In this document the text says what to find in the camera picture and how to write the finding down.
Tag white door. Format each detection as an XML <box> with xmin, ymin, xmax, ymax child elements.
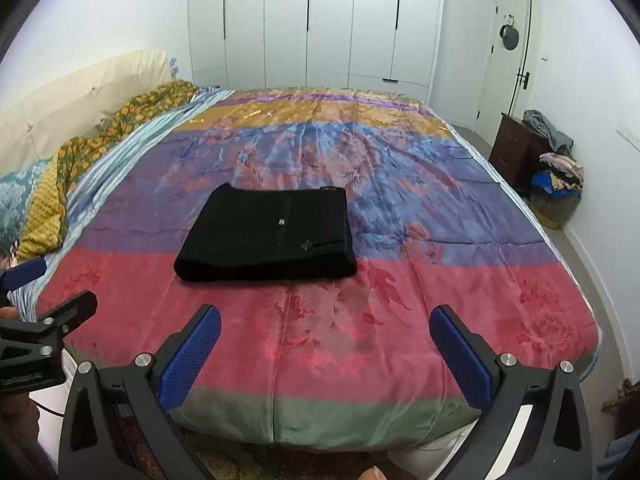
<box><xmin>475</xmin><ymin>0</ymin><xmax>541</xmax><ymax>128</ymax></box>

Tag white wardrobe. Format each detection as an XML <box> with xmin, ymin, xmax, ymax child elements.
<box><xmin>187</xmin><ymin>0</ymin><xmax>446</xmax><ymax>103</ymax></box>

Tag black pants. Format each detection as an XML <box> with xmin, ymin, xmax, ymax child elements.
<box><xmin>173</xmin><ymin>183</ymin><xmax>358</xmax><ymax>282</ymax></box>

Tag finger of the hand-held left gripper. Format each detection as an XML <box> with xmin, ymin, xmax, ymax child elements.
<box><xmin>27</xmin><ymin>290</ymin><xmax>99</xmax><ymax>337</ymax></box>
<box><xmin>0</xmin><ymin>256</ymin><xmax>49</xmax><ymax>292</ymax></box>

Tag round dark door hanging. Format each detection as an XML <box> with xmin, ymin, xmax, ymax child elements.
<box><xmin>500</xmin><ymin>14</ymin><xmax>522</xmax><ymax>52</ymax></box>

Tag yellow floral quilt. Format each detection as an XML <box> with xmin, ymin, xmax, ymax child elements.
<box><xmin>17</xmin><ymin>80</ymin><xmax>201</xmax><ymax>261</ymax></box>

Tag thin black cable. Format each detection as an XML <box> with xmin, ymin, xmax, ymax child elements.
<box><xmin>29</xmin><ymin>396</ymin><xmax>67</xmax><ymax>417</ymax></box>

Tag teal patterned pillow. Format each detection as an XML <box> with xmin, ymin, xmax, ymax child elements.
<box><xmin>0</xmin><ymin>157</ymin><xmax>53</xmax><ymax>261</ymax></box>

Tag light blue striped sheet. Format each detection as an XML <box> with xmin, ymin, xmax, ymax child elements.
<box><xmin>10</xmin><ymin>87</ymin><xmax>236</xmax><ymax>311</ymax></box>

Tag cream padded headboard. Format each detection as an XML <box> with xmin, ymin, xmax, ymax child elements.
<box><xmin>0</xmin><ymin>49</ymin><xmax>173</xmax><ymax>176</ymax></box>

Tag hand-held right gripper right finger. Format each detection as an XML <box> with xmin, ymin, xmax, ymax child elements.
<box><xmin>428</xmin><ymin>305</ymin><xmax>596</xmax><ymax>480</ymax></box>

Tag pile of mixed clothes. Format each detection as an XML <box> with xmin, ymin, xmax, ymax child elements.
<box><xmin>530</xmin><ymin>152</ymin><xmax>586</xmax><ymax>197</ymax></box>

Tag woven laundry basket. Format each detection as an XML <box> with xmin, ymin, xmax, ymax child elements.
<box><xmin>530</xmin><ymin>184</ymin><xmax>584</xmax><ymax>231</ymax></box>

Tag grey green clothes heap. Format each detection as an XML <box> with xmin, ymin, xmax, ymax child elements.
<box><xmin>523</xmin><ymin>109</ymin><xmax>575</xmax><ymax>157</ymax></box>

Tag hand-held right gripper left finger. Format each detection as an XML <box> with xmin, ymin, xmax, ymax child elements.
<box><xmin>57</xmin><ymin>304</ymin><xmax>222</xmax><ymax>480</ymax></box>

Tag dark brown nightstand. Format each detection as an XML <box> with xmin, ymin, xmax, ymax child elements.
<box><xmin>488</xmin><ymin>112</ymin><xmax>551</xmax><ymax>192</ymax></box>

